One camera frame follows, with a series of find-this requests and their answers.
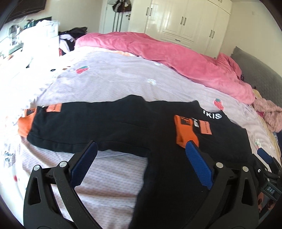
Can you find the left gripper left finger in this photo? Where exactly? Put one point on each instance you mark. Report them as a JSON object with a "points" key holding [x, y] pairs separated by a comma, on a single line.
{"points": [[40, 206]]}

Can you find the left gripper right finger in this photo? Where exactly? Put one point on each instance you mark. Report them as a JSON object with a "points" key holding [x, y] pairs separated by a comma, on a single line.
{"points": [[215, 176]]}

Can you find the black shirt with orange patches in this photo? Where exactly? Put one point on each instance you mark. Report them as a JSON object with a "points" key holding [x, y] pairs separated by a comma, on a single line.
{"points": [[171, 193]]}

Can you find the dark clothes pile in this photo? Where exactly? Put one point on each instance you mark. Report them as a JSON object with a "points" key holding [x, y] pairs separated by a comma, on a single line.
{"points": [[68, 38]]}

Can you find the dusty pink fuzzy garment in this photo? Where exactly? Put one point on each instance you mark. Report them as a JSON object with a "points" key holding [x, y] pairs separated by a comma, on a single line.
{"points": [[271, 113]]}

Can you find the lilac strawberry bed sheet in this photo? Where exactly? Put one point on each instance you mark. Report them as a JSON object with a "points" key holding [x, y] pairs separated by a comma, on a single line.
{"points": [[111, 186]]}

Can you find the grey padded headboard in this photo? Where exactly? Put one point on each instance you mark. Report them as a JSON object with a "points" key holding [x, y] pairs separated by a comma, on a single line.
{"points": [[259, 75]]}

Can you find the pink blanket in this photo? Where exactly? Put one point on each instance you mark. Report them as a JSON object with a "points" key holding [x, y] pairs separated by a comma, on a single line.
{"points": [[221, 73]]}

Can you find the cluttered white desk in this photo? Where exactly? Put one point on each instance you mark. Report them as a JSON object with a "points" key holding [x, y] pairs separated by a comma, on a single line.
{"points": [[36, 47]]}

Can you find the cream white wardrobe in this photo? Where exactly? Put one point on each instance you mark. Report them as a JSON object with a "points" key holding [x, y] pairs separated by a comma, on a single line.
{"points": [[199, 25]]}

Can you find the bags hanging on door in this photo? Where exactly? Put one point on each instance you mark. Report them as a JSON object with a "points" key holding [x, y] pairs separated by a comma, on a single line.
{"points": [[122, 6]]}

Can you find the black wall television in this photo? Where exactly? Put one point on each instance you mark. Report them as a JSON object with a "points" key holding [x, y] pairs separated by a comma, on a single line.
{"points": [[26, 7]]}

